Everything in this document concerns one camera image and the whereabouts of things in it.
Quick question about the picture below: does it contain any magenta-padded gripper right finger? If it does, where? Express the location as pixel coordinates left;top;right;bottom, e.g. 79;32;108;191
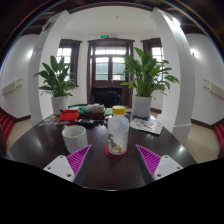
134;143;184;186

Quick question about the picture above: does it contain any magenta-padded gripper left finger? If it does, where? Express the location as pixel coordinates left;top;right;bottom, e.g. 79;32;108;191
43;143;94;187

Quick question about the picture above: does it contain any yellow-capped clear drink bottle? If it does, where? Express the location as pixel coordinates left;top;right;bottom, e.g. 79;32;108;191
107;105;130;156

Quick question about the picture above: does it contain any white speckled mug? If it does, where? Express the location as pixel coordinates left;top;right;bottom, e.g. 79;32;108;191
61;124;89;154

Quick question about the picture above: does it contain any printed magazine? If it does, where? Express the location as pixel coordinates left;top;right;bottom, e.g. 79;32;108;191
129;117;164;136

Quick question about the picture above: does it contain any flat round red coaster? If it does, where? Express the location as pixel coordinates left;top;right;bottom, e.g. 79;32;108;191
103;143;129;159

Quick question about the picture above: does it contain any red box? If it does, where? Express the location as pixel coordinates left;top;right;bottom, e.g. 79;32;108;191
59;109;82;122

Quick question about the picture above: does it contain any black chair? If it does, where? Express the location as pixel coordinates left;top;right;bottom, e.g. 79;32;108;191
92;87;123;108

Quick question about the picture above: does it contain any small potted leafy plant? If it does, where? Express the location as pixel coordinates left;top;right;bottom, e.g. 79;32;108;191
34;55;78;115

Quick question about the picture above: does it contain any large potted leafy plant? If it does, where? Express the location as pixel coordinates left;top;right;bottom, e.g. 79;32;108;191
120;47;180;118

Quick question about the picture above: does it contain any dark wooden double door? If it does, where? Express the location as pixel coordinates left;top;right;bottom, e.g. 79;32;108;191
87;38;135;106

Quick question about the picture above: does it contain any dark-framed window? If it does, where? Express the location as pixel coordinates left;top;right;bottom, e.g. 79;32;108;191
140;37;164;64
57;39;83;86

